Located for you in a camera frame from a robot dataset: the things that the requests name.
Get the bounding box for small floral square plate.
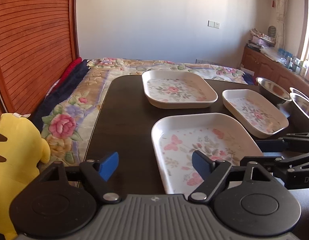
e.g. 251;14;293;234
222;89;289;139

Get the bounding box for butterfly pattern square plate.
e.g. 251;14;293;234
151;112;265;195

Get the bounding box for rose pattern square plate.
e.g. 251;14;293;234
141;70;218;109

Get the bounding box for near large steel bowl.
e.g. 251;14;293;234
290;93;309;132

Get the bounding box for floral bed quilt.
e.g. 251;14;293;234
41;57;247;166

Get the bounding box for middle steel bowl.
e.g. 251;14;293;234
290;87;307;98

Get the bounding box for far steel bowl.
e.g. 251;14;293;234
255;77;291;105

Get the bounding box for toiletry bottles on cabinet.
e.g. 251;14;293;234
278;48;309;82

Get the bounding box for yellow plush toy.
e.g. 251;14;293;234
0;113;50;239

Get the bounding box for wooden sideboard cabinet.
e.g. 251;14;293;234
240;46;309;97

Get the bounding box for red and navy blanket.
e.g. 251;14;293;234
30;60;89;132

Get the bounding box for stack of boxes on cabinet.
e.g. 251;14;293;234
246;28;276;52

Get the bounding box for patterned window curtain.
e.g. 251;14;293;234
265;0;299;52

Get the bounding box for white wall socket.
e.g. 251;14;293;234
208;20;220;29

